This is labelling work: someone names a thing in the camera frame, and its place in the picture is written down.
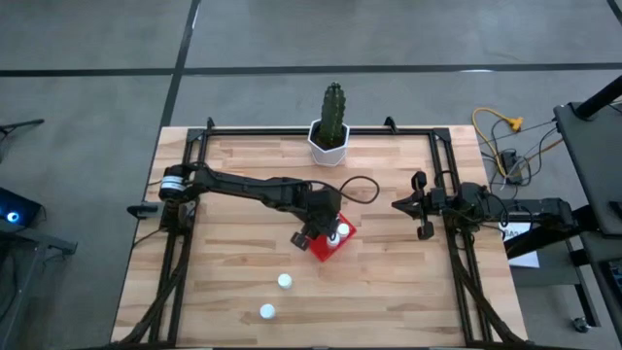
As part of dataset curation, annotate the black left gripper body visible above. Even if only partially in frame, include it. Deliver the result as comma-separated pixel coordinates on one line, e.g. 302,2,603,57
290,188,344,252

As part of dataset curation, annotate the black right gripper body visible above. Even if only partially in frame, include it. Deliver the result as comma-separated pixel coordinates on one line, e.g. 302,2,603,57
410,169,462,242

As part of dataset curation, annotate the red plastic basket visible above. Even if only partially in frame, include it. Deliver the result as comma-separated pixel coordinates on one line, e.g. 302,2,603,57
307,210,359,264

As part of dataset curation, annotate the black power adapter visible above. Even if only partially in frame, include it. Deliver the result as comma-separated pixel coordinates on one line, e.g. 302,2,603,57
500,149,525,187

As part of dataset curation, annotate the white paper sheet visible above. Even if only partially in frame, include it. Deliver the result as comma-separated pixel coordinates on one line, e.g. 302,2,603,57
498,221,541,270

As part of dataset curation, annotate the black cart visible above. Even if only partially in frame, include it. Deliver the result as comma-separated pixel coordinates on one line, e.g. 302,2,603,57
504,72,622,350

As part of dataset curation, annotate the grey metal stand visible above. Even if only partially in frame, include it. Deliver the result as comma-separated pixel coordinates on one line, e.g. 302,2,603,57
0,227,79,350

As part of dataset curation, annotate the black computer with light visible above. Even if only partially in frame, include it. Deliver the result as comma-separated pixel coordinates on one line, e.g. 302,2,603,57
0,187,43,229

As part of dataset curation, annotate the black tripod leg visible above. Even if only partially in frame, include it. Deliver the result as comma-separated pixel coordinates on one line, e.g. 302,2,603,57
0,118,47,161

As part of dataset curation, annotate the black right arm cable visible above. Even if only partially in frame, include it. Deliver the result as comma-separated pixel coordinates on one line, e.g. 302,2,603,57
432,169,461,194

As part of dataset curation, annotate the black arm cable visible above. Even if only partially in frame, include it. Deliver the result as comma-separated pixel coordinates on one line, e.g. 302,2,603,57
307,175,382,206
432,169,461,194

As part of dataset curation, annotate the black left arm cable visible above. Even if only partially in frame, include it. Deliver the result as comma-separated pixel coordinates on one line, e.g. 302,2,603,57
307,175,382,206

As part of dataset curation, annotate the yellow cable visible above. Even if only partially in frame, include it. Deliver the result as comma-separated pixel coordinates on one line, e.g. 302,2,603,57
471,107,525,167

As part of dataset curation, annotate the black aluminium frame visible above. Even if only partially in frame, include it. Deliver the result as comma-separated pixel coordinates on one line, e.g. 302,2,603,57
114,116,530,349

